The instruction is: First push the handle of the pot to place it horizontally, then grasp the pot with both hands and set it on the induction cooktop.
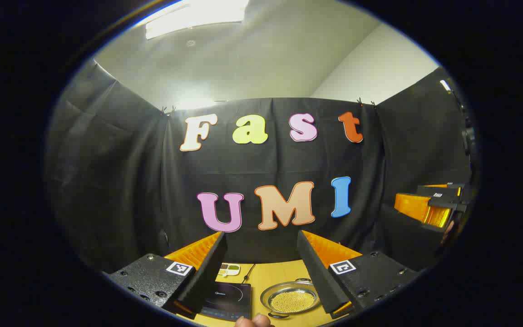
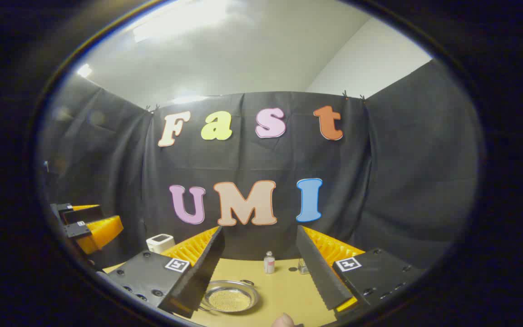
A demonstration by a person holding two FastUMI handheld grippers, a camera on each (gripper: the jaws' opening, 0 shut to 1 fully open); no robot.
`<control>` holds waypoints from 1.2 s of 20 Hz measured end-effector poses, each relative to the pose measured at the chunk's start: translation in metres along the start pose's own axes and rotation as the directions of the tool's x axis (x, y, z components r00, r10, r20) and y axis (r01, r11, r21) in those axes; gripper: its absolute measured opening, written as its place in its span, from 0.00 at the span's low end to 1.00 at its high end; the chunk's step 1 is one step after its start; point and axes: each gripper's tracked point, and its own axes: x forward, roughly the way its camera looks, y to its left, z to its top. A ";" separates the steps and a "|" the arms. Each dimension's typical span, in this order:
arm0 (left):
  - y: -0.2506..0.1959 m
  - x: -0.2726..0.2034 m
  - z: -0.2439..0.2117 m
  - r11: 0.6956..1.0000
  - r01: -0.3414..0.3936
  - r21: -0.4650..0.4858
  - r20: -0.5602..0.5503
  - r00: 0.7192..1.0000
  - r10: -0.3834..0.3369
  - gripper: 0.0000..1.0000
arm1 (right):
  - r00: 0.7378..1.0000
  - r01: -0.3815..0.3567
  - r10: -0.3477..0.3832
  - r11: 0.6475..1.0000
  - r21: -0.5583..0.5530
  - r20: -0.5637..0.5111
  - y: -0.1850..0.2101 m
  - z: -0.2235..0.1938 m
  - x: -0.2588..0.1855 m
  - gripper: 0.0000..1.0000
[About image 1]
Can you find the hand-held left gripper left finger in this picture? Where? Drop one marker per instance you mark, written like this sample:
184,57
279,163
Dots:
207,272

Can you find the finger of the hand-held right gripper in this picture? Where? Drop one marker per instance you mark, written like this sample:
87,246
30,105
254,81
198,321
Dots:
413,206
454,185

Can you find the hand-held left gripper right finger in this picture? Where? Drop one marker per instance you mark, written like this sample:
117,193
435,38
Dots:
318,277

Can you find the black induction cooktop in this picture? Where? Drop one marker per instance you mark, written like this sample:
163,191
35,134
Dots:
229,297

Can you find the pile of yellow soybeans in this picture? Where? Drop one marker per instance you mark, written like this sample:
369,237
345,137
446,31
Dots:
293,301

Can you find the white divided bean plate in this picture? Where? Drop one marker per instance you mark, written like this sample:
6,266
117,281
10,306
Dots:
229,270

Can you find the black cloth clip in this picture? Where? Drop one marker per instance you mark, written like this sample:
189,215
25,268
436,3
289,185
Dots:
169,110
366,102

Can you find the black backdrop cloth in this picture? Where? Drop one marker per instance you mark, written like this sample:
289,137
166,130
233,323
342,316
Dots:
125,181

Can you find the ceiling light panel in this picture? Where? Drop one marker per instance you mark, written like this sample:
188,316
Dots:
193,16

